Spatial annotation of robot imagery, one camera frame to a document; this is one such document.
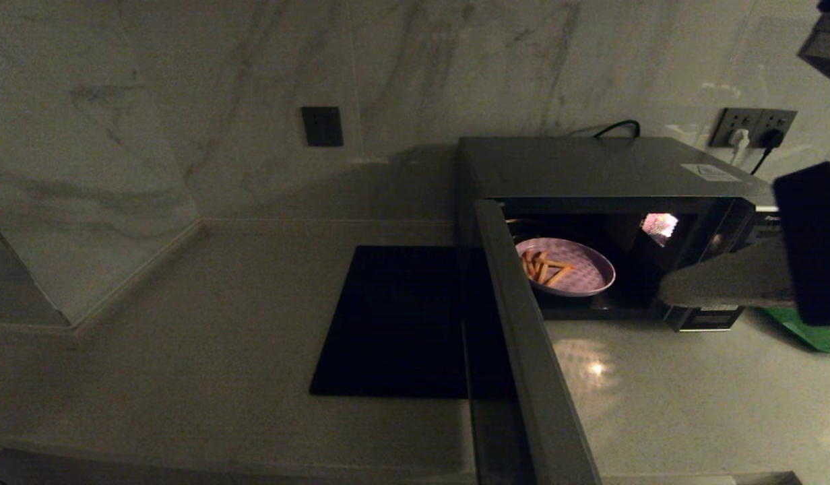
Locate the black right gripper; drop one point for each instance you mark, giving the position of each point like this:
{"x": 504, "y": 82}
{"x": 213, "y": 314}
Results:
{"x": 816, "y": 242}

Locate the purple plate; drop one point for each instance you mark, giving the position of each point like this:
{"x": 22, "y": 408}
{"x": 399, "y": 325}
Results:
{"x": 590, "y": 266}

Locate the silver microwave oven body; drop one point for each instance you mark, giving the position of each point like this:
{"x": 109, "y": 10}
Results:
{"x": 590, "y": 165}

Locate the green plastic tray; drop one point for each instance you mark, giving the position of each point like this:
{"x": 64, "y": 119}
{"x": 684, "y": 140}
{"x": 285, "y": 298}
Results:
{"x": 819, "y": 339}

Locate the black square mat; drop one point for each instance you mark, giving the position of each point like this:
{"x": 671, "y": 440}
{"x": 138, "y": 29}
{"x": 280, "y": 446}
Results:
{"x": 395, "y": 323}

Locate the grey double wall socket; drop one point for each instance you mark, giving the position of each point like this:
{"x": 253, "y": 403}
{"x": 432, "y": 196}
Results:
{"x": 753, "y": 118}

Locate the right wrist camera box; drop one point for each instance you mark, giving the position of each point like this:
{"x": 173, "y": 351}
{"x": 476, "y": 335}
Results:
{"x": 826, "y": 54}

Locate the dark single wall socket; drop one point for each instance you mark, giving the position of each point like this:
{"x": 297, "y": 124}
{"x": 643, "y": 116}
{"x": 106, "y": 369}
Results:
{"x": 323, "y": 126}

